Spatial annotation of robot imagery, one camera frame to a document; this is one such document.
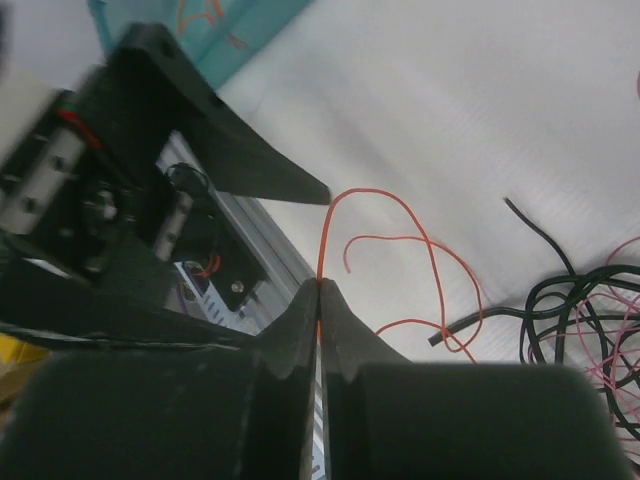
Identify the black cable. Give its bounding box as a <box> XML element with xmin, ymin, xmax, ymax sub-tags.
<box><xmin>427</xmin><ymin>197</ymin><xmax>640</xmax><ymax>444</ymax></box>

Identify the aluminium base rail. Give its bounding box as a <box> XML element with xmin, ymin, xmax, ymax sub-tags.
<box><xmin>154</xmin><ymin>132</ymin><xmax>321</xmax><ymax>336</ymax></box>

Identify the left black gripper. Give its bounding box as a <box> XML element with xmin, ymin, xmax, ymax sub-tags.
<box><xmin>1</xmin><ymin>23</ymin><xmax>331</xmax><ymax>350</ymax></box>

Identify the thin pink wire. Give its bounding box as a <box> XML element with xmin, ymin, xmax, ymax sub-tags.
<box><xmin>574</xmin><ymin>69</ymin><xmax>640</xmax><ymax>416</ymax></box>

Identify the white slotted cable duct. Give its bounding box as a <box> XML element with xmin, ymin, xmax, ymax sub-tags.
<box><xmin>175</xmin><ymin>261</ymin><xmax>238</xmax><ymax>328</ymax></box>

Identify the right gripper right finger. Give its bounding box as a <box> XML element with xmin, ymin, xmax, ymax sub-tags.
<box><xmin>318</xmin><ymin>279</ymin><xmax>408</xmax><ymax>479</ymax></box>

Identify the coiled orange wire bundle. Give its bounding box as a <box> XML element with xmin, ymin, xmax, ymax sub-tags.
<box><xmin>174</xmin><ymin>0</ymin><xmax>226</xmax><ymax>29</ymax></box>

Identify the teal transparent plastic tray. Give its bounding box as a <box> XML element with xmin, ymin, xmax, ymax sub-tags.
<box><xmin>88</xmin><ymin>0</ymin><xmax>309</xmax><ymax>89</ymax></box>

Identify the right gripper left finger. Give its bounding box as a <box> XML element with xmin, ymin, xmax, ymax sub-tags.
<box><xmin>234</xmin><ymin>279</ymin><xmax>319</xmax><ymax>479</ymax></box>

